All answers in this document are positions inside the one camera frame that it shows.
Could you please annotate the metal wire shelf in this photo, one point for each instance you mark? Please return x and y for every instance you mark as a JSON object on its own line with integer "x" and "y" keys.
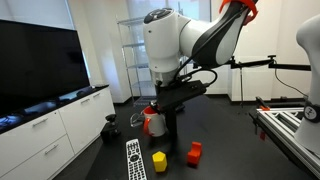
{"x": 136, "y": 61}

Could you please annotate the black television screen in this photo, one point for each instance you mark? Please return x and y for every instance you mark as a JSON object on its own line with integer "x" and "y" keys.
{"x": 38, "y": 63}

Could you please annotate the yellow hexagonal block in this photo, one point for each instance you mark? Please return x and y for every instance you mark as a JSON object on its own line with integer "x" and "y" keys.
{"x": 159, "y": 161}

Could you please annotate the black camera clamp mount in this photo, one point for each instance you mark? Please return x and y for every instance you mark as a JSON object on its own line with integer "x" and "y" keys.
{"x": 110, "y": 129}

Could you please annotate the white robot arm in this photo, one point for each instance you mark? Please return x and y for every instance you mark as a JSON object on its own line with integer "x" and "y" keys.
{"x": 169, "y": 35}

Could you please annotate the grey remote control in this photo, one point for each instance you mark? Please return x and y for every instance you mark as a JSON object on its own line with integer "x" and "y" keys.
{"x": 135, "y": 164}

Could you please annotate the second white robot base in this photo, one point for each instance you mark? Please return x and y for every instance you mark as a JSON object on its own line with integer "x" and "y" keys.
{"x": 308, "y": 133}

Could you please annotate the white red pitcher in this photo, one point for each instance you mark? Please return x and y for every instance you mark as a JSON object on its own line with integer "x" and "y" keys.
{"x": 154, "y": 123}

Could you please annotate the clear glass cup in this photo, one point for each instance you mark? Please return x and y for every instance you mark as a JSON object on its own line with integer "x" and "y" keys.
{"x": 136, "y": 119}

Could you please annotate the white sideboard cabinet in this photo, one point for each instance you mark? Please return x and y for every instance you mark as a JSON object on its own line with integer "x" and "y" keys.
{"x": 41, "y": 148}

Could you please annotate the orange plastic block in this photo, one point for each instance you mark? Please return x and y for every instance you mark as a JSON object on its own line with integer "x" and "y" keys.
{"x": 193, "y": 156}

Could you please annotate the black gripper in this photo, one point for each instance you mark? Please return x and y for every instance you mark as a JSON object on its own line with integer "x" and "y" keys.
{"x": 172, "y": 97}

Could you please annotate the aluminium extrusion frame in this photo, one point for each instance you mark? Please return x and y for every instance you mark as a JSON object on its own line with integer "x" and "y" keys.
{"x": 280, "y": 125}

